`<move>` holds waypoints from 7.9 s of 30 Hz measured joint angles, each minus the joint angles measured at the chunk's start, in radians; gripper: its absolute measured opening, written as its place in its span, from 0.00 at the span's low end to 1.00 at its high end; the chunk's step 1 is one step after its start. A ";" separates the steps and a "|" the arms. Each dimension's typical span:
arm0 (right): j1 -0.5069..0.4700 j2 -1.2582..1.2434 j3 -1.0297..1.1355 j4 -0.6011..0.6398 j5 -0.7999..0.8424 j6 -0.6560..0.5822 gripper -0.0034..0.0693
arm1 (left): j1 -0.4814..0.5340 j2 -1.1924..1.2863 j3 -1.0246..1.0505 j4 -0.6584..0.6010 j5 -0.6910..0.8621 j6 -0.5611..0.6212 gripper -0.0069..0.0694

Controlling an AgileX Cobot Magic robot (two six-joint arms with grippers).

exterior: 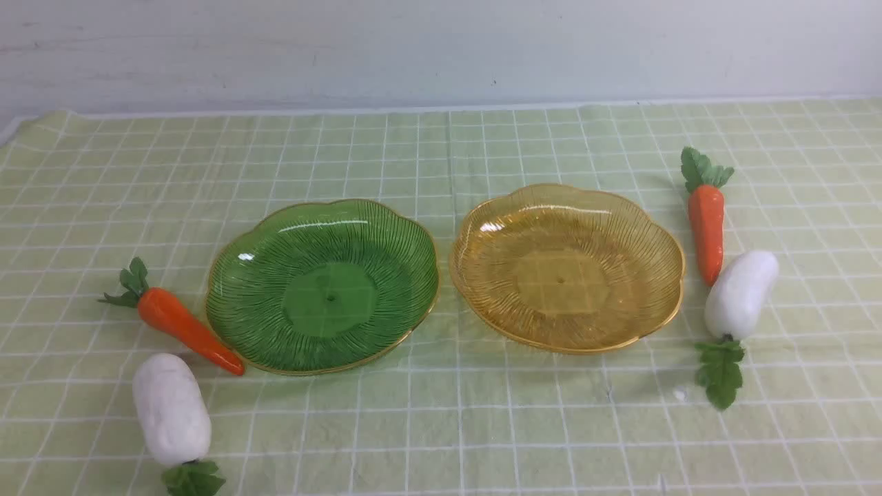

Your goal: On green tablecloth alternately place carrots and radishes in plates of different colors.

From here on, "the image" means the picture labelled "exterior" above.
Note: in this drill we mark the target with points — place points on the white toy radish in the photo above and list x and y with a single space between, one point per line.
176 425
731 316

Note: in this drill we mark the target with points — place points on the amber glass plate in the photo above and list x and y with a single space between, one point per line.
568 270

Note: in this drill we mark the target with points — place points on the orange toy carrot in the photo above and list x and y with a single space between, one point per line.
705 208
162 310

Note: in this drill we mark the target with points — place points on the green checkered tablecloth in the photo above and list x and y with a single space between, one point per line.
456 409

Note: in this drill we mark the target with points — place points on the green glass plate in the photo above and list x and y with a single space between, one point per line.
321 287

